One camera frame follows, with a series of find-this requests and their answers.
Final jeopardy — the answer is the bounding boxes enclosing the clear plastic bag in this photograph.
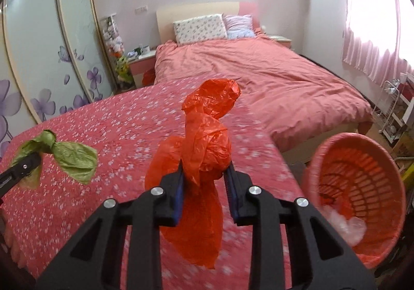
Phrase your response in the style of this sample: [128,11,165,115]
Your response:
[319,205,367,247]

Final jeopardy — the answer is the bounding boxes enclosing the green plastic bag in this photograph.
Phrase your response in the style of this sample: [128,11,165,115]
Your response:
[10,129,98,190]

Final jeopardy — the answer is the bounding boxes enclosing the red floral bed sheet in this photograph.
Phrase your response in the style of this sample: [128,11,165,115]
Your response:
[1,75,302,289]

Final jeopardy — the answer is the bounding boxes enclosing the orange plastic laundry basket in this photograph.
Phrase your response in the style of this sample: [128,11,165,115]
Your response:
[300,132,406,269]

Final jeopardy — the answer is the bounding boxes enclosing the sliding wardrobe with flowers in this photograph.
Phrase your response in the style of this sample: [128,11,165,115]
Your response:
[1,0,115,152]

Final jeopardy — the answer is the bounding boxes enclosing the salmon pink duvet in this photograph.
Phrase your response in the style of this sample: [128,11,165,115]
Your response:
[154,33,373,153]

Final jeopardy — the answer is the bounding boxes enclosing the stuffed toys shelf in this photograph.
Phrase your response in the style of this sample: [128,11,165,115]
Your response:
[100,15,135,90]

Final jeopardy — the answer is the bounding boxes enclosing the cluttered white desk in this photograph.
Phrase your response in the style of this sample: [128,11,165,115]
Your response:
[393,72,413,130]

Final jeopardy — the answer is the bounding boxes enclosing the pink left nightstand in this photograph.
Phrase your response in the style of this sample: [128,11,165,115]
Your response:
[128,49,156,88]

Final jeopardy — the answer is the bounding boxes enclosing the pink nightstand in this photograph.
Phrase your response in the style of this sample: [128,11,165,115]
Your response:
[269,35,292,49]
[128,49,156,88]

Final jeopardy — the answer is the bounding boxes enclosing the pink right nightstand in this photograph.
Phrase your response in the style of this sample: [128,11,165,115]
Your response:
[269,35,292,49]

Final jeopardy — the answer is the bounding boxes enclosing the purple striped pillow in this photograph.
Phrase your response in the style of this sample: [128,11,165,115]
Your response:
[223,14,255,40]

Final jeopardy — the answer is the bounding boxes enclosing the beige wooden headboard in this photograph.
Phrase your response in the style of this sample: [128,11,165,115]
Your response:
[155,0,261,44]

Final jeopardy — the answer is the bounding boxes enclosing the pink window curtain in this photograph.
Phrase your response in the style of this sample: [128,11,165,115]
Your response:
[342,0,413,84]

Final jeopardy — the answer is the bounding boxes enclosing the white floral pillow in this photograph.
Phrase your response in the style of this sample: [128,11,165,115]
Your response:
[173,14,227,45]

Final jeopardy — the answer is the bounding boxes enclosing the white wire rack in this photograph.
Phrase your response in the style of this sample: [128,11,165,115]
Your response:
[373,79,408,146]

